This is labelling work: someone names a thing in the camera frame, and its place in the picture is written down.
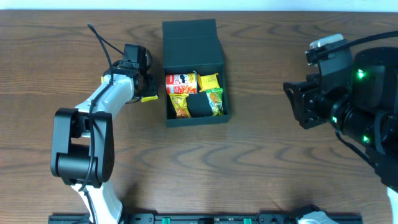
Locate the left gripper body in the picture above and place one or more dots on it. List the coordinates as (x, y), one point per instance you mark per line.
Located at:
(150, 86)

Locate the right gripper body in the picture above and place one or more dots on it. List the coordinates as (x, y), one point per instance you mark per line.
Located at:
(310, 103)

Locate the red Pringles can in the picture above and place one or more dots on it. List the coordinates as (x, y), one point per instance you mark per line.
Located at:
(181, 83)

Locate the yellow orange snack packet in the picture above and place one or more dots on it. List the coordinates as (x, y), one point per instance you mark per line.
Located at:
(179, 102)

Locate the dark green box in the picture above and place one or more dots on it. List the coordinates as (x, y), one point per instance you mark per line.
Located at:
(188, 47)

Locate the yellow square snack packet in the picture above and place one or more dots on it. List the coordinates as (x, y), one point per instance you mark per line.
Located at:
(208, 82)

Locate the green yellow snack packet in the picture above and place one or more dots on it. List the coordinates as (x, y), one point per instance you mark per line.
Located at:
(215, 98)

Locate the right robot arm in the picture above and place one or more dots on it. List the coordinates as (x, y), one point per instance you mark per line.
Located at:
(357, 95)

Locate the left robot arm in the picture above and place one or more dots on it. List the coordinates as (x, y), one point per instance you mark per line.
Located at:
(83, 144)

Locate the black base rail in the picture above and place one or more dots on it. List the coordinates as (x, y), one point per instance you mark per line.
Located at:
(148, 218)

